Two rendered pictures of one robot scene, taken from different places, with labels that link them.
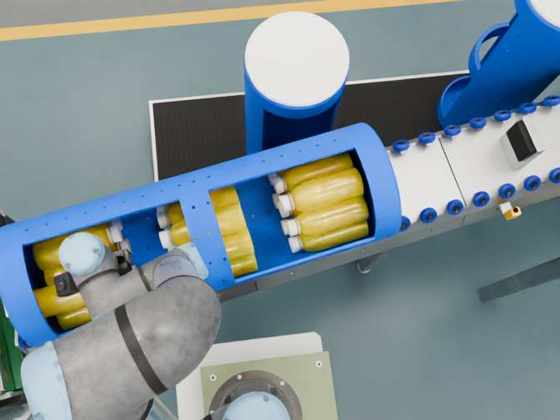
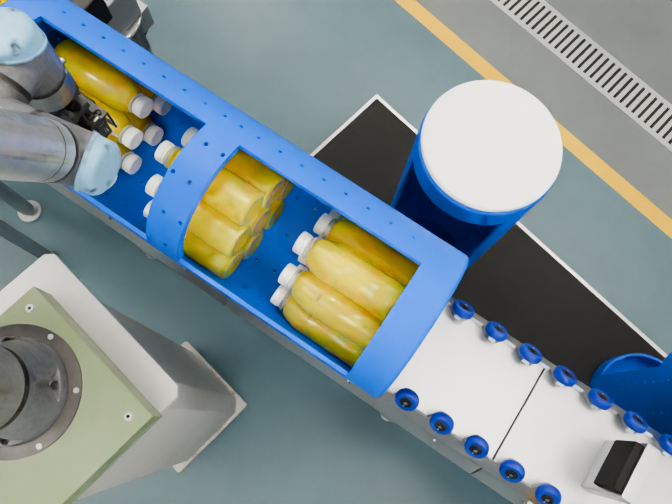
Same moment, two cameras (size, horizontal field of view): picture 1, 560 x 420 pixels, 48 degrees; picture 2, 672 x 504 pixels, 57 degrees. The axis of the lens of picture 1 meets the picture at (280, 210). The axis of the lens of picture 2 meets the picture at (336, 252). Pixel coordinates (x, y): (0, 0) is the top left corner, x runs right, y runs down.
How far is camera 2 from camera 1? 0.56 m
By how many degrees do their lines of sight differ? 13
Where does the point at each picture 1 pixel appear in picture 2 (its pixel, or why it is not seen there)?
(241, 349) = (99, 320)
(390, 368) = not seen: outside the picture
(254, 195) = (308, 218)
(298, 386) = (86, 412)
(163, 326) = not seen: outside the picture
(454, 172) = (520, 416)
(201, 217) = (200, 160)
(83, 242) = (14, 26)
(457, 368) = not seen: outside the picture
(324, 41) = (536, 156)
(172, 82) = (415, 105)
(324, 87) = (483, 196)
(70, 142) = (289, 67)
